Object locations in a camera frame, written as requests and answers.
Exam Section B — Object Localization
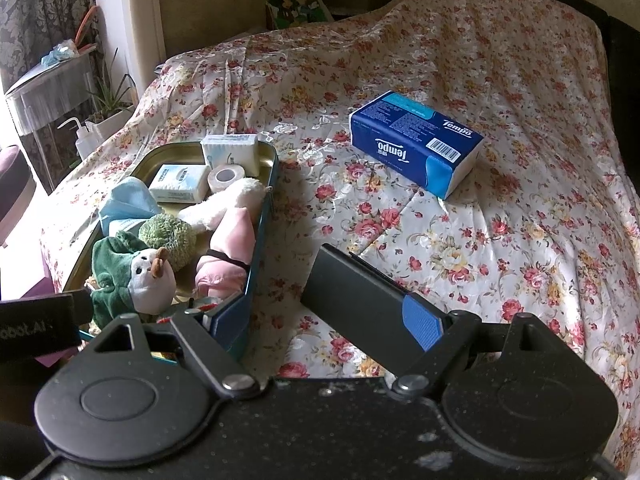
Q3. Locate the crumpled blue face mask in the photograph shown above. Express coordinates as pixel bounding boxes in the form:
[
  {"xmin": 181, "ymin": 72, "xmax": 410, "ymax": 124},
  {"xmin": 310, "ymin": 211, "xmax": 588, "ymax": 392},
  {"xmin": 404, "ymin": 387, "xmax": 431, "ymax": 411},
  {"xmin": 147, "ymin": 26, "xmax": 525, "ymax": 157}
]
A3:
[{"xmin": 40, "ymin": 42, "xmax": 78, "ymax": 68}]

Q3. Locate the white embossed tissue packet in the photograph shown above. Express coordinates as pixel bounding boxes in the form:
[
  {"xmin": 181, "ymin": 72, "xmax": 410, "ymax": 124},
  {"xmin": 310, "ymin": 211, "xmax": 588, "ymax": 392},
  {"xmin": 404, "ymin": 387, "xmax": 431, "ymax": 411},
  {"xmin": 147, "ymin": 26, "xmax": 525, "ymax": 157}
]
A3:
[{"xmin": 201, "ymin": 135, "xmax": 260, "ymax": 177}]

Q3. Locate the grey patterned curtain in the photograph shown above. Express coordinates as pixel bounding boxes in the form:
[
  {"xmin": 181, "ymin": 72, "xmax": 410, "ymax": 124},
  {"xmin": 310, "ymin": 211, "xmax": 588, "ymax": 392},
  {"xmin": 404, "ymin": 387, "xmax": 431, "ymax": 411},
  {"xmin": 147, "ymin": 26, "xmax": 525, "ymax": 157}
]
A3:
[{"xmin": 0, "ymin": 0, "xmax": 101, "ymax": 91}]

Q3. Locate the orange handled tool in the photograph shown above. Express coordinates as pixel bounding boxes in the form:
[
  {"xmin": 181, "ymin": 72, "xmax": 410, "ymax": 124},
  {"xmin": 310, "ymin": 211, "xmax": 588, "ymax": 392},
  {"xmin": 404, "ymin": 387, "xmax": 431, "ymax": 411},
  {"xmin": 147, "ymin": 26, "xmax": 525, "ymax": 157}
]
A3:
[{"xmin": 75, "ymin": 5, "xmax": 98, "ymax": 53}]

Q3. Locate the clear glass side table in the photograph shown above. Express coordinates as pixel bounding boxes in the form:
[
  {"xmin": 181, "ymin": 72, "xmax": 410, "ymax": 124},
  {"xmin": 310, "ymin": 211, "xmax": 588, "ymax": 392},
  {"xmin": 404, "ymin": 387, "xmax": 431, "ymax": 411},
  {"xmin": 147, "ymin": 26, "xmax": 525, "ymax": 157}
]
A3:
[{"xmin": 5, "ymin": 52, "xmax": 101, "ymax": 136}]

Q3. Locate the blue tissue pack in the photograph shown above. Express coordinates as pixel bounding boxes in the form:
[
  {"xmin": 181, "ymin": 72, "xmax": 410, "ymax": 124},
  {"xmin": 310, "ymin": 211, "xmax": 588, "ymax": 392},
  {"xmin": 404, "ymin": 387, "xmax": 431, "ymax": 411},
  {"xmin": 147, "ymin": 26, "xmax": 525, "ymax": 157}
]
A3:
[{"xmin": 348, "ymin": 90, "xmax": 486, "ymax": 201}]

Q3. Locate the dark sofa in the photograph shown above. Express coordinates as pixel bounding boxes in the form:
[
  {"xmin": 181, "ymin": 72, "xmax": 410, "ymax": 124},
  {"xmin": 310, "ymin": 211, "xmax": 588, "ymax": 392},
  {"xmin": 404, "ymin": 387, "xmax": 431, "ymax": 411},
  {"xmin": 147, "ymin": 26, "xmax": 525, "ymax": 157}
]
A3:
[{"xmin": 595, "ymin": 10, "xmax": 640, "ymax": 181}]

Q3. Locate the green tin box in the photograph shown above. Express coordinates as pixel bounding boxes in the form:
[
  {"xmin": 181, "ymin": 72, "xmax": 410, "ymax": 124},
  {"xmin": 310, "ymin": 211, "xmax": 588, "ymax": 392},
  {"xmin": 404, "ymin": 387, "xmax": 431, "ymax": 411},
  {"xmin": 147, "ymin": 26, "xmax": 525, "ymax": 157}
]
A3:
[{"xmin": 60, "ymin": 141, "xmax": 278, "ymax": 361}]

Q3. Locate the beige bandage roll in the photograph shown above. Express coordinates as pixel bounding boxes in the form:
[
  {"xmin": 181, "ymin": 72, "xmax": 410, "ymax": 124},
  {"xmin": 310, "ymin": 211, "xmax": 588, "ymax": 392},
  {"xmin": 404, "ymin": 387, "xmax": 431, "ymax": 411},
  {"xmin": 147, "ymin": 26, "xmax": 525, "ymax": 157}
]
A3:
[{"xmin": 206, "ymin": 164, "xmax": 247, "ymax": 193}]

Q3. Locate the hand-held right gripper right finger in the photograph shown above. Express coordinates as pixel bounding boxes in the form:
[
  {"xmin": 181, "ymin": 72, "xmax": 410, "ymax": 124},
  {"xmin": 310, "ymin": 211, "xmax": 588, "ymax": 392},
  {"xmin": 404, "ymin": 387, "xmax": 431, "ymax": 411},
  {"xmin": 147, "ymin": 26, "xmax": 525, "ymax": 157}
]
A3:
[{"xmin": 392, "ymin": 294, "xmax": 567, "ymax": 397}]

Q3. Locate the green snowman plush toy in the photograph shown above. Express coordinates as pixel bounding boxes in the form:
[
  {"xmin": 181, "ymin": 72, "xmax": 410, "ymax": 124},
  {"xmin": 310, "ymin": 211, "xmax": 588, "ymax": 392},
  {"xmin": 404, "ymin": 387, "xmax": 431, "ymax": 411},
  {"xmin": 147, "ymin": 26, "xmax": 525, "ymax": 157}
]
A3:
[{"xmin": 92, "ymin": 232, "xmax": 177, "ymax": 328}]

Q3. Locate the floral bed sheet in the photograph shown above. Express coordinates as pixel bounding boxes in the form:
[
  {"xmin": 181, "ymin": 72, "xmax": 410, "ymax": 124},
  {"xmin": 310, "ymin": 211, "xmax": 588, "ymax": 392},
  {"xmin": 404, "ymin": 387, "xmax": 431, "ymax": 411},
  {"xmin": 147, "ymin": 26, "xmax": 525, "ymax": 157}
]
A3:
[{"xmin": 40, "ymin": 0, "xmax": 640, "ymax": 480}]

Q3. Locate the white fluffy plush toy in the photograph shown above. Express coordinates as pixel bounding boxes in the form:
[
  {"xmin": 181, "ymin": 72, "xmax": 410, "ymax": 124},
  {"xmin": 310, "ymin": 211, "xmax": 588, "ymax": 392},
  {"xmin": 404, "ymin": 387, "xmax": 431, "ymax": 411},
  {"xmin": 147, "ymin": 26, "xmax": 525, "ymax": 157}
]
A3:
[{"xmin": 177, "ymin": 178, "xmax": 273, "ymax": 233}]

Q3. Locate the green potted plant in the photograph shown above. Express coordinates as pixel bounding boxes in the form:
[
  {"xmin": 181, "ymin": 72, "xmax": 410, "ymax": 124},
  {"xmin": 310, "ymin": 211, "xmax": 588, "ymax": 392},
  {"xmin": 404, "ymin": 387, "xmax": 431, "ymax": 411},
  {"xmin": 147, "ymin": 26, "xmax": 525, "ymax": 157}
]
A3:
[{"xmin": 85, "ymin": 50, "xmax": 138, "ymax": 123}]

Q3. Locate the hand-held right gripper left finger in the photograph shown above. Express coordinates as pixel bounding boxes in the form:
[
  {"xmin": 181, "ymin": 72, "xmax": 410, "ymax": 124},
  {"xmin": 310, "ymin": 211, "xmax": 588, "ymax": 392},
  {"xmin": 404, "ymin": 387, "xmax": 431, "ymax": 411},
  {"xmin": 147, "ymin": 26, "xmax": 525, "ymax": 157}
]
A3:
[{"xmin": 92, "ymin": 309, "xmax": 262, "ymax": 402}]

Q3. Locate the pink cloth roll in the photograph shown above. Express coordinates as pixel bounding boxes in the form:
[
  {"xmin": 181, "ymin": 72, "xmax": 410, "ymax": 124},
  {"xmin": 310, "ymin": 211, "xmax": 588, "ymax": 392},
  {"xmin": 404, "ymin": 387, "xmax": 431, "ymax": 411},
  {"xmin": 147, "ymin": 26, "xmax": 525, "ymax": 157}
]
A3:
[{"xmin": 195, "ymin": 207, "xmax": 258, "ymax": 301}]

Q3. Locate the blue face mask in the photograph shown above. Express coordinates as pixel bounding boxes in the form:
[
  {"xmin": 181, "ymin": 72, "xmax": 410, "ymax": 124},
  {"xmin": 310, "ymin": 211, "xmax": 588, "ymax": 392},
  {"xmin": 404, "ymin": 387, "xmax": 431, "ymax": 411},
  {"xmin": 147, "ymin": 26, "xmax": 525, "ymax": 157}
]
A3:
[
  {"xmin": 40, "ymin": 42, "xmax": 78, "ymax": 68},
  {"xmin": 97, "ymin": 176, "xmax": 163, "ymax": 241}
]

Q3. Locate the small white tissue packet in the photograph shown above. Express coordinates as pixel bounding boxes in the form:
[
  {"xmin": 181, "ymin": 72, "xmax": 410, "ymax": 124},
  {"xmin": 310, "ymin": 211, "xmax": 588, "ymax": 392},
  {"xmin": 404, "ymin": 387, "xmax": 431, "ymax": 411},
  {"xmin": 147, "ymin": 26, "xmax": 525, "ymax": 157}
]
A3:
[{"xmin": 148, "ymin": 164, "xmax": 212, "ymax": 203}]

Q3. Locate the pink box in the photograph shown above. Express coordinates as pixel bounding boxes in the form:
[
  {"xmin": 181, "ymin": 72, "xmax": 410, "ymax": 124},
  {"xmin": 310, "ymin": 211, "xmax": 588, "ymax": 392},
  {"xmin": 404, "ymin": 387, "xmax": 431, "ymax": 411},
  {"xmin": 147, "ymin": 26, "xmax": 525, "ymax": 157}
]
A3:
[{"xmin": 27, "ymin": 277, "xmax": 57, "ymax": 303}]

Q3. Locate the white squeeze bottle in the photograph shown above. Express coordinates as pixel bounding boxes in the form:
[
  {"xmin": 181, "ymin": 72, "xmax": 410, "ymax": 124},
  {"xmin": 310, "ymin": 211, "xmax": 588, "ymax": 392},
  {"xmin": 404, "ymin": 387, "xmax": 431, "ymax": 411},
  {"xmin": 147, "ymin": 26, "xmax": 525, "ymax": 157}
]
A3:
[{"xmin": 57, "ymin": 117, "xmax": 98, "ymax": 158}]

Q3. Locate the white planter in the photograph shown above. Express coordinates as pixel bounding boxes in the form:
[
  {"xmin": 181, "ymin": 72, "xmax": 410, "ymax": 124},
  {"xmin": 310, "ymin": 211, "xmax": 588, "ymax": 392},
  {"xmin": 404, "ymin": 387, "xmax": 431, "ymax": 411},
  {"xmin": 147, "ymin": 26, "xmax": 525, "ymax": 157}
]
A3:
[{"xmin": 85, "ymin": 109, "xmax": 136, "ymax": 142}]

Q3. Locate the green knitted ball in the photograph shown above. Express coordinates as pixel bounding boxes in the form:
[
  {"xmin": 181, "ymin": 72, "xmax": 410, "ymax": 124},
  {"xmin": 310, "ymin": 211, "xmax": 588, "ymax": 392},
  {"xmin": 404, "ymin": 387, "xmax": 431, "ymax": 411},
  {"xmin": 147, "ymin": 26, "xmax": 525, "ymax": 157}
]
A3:
[{"xmin": 138, "ymin": 213, "xmax": 198, "ymax": 271}]

